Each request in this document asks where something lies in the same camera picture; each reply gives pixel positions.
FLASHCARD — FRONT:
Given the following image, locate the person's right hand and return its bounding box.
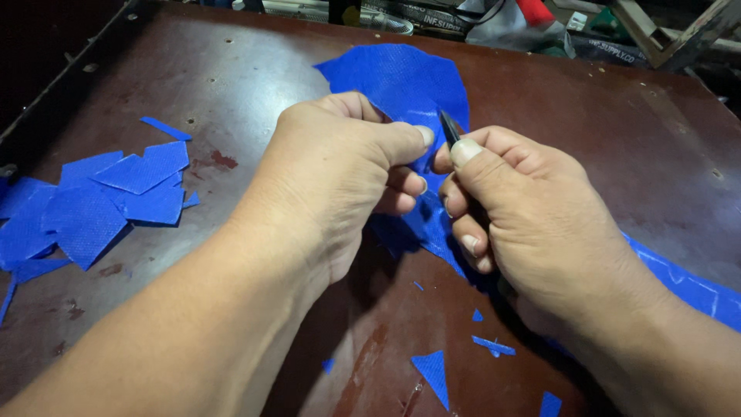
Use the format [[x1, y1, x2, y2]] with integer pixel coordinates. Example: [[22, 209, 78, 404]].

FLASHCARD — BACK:
[[433, 124, 658, 326]]

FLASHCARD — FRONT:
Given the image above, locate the person's left hand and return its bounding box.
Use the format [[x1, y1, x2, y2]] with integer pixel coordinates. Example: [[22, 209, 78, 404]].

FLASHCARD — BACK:
[[248, 91, 435, 286]]

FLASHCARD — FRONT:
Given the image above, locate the long blue tarp strip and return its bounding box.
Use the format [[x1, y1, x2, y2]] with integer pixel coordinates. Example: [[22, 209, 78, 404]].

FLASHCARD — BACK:
[[314, 43, 741, 334]]

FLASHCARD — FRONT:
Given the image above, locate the black cutting blade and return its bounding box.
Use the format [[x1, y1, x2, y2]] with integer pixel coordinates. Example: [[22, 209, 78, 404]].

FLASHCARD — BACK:
[[439, 109, 462, 150]]

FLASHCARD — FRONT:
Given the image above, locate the narrow blue tarp sliver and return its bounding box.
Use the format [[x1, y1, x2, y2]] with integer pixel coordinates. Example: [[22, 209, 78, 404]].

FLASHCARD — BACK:
[[471, 335, 516, 358]]

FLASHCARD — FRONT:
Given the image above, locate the triangular blue tarp scrap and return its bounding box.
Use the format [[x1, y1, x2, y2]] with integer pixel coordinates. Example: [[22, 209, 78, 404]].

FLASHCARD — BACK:
[[410, 350, 450, 411]]

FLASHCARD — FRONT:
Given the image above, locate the heap of bags and clutter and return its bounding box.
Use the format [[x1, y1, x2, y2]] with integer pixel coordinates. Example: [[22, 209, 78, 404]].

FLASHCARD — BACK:
[[200, 0, 650, 68]]

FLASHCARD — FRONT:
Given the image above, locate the pile of blue tarp pieces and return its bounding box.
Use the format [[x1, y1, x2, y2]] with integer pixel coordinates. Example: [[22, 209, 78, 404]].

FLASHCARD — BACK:
[[0, 116, 201, 326]]

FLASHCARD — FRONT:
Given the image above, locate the wooden frame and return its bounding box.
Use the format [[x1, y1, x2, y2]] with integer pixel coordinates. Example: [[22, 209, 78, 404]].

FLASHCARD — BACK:
[[608, 0, 741, 74]]

